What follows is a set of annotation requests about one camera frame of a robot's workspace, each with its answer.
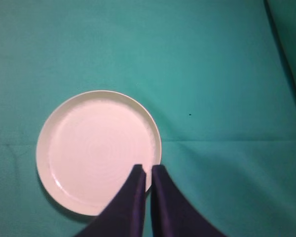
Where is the green cloth backdrop and tablecloth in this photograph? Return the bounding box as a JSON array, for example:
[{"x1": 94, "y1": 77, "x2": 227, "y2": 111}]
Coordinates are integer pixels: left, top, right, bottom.
[{"x1": 0, "y1": 0, "x2": 296, "y2": 237}]

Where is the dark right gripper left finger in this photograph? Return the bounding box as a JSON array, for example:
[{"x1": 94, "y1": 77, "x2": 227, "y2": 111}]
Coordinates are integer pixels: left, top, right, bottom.
[{"x1": 76, "y1": 164, "x2": 146, "y2": 237}]

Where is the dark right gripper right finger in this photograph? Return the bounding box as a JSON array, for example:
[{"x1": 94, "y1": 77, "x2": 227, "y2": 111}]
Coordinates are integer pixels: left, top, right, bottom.
[{"x1": 150, "y1": 165, "x2": 224, "y2": 237}]

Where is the cream round plastic plate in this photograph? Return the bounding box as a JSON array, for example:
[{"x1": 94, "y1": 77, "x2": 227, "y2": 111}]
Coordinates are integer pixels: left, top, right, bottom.
[{"x1": 36, "y1": 90, "x2": 162, "y2": 216}]

